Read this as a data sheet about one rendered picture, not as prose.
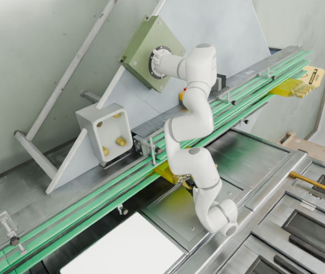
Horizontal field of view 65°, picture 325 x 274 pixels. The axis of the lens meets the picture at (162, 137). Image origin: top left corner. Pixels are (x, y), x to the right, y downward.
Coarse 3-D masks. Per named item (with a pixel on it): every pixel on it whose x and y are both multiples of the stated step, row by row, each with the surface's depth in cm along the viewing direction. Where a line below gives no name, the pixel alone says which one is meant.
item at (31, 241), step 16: (144, 160) 130; (160, 160) 129; (128, 176) 122; (96, 192) 114; (112, 192) 113; (80, 208) 108; (48, 224) 102; (64, 224) 101; (32, 240) 97; (0, 256) 92; (16, 256) 92
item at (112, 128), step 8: (120, 112) 119; (96, 120) 109; (104, 120) 119; (112, 120) 122; (120, 120) 123; (96, 128) 110; (104, 128) 121; (112, 128) 124; (120, 128) 126; (128, 128) 122; (96, 136) 111; (104, 136) 123; (112, 136) 126; (120, 136) 129; (128, 136) 125; (104, 144) 124; (112, 144) 128; (128, 144) 128; (112, 152) 124; (120, 152) 124; (104, 160) 119
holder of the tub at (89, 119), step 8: (112, 104) 121; (96, 112) 116; (104, 112) 115; (112, 112) 114; (88, 120) 110; (88, 128) 115; (96, 144) 116; (96, 152) 121; (128, 152) 134; (112, 160) 129; (104, 168) 125
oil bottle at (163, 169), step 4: (160, 164) 129; (164, 164) 128; (168, 164) 128; (156, 168) 129; (160, 168) 127; (164, 168) 126; (168, 168) 126; (156, 172) 131; (160, 172) 128; (164, 172) 125; (168, 172) 123; (164, 176) 126; (168, 176) 124; (172, 176) 121; (176, 176) 120; (180, 176) 121; (172, 180) 123; (176, 180) 121
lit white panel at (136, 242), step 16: (128, 224) 118; (144, 224) 117; (112, 240) 112; (128, 240) 111; (144, 240) 110; (160, 240) 109; (80, 256) 107; (96, 256) 106; (112, 256) 106; (128, 256) 105; (144, 256) 104; (160, 256) 103; (176, 256) 103; (64, 272) 102; (80, 272) 101; (96, 272) 101; (112, 272) 100; (128, 272) 99; (144, 272) 99; (160, 272) 98
